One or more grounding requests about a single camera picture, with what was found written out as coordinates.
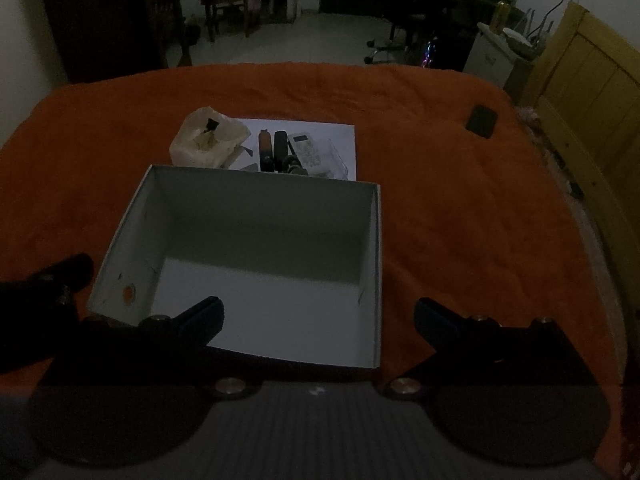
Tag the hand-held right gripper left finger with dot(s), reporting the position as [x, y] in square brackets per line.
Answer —
[207, 311]

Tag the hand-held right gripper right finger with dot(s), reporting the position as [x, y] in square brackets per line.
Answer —
[431, 312]

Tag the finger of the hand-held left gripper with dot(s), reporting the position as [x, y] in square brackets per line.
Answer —
[75, 267]

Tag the white cardboard box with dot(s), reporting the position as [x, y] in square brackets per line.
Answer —
[250, 220]

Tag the cream plastic bag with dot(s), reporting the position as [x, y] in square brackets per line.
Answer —
[187, 145]

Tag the small black adapter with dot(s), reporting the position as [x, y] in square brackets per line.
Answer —
[212, 124]

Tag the white remote control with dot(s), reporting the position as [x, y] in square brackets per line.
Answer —
[306, 150]

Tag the small dark round item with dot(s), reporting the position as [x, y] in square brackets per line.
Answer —
[292, 164]

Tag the brown cylindrical tube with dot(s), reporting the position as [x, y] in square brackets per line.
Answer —
[265, 147]

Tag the slim black device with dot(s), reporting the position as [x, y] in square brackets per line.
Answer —
[280, 147]

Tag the clear plastic packet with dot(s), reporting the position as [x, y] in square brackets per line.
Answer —
[336, 157]

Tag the black wallet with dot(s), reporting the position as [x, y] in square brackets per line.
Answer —
[482, 121]

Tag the white paper sheet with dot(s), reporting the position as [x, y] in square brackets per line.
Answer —
[340, 132]

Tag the dark wooden door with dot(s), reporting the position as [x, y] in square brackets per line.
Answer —
[100, 20]

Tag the white cabinet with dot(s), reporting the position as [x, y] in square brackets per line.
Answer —
[487, 62]

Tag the colourful lit device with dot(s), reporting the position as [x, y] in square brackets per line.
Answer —
[430, 52]

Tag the dark round object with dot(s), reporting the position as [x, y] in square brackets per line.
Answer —
[192, 32]

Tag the yellow wooden headboard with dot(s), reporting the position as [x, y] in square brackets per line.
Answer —
[590, 90]

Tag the black office chair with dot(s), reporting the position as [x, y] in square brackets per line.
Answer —
[425, 10]

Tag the yellow bottle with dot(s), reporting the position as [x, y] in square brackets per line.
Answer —
[500, 15]

